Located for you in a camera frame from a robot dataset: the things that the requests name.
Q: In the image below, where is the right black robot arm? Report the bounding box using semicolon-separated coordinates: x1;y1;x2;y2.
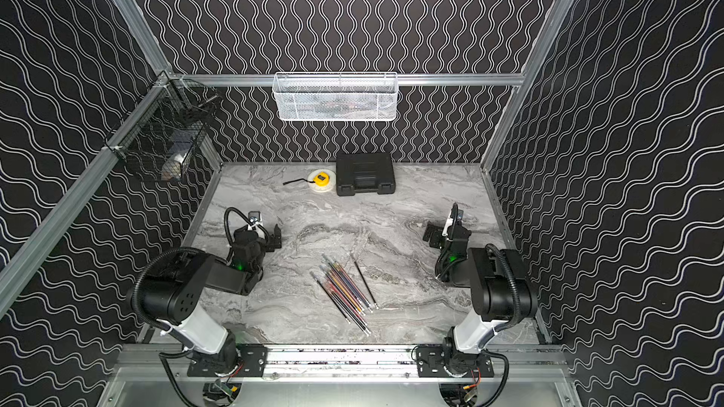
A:
422;223;537;377

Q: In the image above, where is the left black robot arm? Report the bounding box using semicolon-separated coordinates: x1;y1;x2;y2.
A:
128;207;283;375

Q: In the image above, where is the red pencil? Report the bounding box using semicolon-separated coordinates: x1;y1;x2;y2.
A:
332;262;373;311

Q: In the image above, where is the yellow white tape measure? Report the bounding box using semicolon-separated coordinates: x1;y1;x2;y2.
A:
283;169;337;193

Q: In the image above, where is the black plastic tool case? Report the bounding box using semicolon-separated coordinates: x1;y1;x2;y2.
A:
336;152;396;197

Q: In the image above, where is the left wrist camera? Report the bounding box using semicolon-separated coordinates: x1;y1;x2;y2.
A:
247;211;262;226

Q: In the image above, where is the black wire basket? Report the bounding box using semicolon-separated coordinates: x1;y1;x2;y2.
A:
109;72;222;183

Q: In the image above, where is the white wire mesh basket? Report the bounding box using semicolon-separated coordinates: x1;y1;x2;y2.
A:
271;72;400;122

